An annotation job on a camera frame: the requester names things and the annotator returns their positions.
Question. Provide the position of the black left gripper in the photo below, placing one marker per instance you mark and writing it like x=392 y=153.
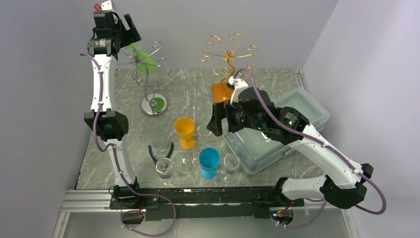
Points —
x=131 y=35

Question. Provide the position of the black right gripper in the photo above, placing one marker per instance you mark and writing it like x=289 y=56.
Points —
x=219 y=111

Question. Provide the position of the green wine glass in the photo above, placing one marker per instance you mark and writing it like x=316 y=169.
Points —
x=139 y=58

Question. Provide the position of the orange frosted wine glass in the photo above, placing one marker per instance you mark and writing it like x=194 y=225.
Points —
x=185 y=128

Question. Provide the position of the blue wine glass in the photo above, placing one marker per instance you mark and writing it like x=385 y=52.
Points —
x=209 y=159

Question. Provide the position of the ribbed clear wine glass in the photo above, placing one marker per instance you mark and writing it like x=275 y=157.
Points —
x=159 y=140

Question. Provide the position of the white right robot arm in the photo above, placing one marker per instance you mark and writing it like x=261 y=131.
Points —
x=342 y=184

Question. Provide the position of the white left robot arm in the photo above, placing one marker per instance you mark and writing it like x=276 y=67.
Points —
x=110 y=127

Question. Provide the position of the gold wire glass rack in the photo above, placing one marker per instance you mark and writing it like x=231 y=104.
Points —
x=225 y=68

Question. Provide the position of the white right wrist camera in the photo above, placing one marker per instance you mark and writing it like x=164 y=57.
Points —
x=239 y=86

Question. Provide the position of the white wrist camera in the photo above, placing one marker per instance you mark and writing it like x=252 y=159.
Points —
x=239 y=86
x=106 y=5

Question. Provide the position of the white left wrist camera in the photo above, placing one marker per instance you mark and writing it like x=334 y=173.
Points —
x=106 y=5

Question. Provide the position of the chrome wire glass rack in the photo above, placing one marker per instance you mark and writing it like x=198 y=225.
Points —
x=153 y=104

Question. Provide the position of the blue handled pliers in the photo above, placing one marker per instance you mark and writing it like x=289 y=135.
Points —
x=167 y=153

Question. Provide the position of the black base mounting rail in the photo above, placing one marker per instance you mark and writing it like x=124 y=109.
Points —
x=201 y=202

